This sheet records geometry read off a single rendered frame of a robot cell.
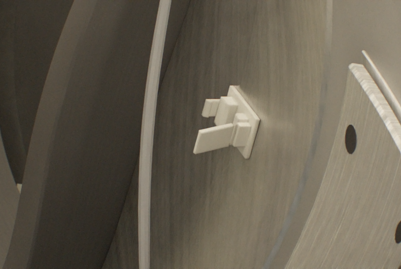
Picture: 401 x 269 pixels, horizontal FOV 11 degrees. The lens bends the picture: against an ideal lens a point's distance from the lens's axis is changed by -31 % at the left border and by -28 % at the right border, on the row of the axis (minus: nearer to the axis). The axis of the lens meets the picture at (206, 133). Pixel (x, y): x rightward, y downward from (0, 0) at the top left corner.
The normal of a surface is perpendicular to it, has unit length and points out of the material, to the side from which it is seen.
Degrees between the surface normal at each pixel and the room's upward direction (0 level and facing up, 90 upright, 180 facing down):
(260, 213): 90
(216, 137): 114
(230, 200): 90
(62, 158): 123
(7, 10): 63
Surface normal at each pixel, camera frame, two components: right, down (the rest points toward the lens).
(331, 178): -0.88, 0.01
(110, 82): 0.39, 0.56
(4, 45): 0.42, -0.40
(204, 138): 0.64, 0.50
